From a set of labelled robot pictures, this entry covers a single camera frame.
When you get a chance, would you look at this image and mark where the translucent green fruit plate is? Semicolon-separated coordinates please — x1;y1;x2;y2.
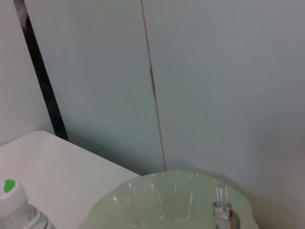
77;169;260;229

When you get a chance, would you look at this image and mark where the black wall joint strip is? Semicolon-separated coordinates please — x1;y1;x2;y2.
13;0;70;142

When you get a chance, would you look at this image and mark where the grey ballpoint pen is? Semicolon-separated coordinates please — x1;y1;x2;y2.
213;183;240;229

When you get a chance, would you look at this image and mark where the clear green-label water bottle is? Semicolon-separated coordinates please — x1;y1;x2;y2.
0;178;57;229

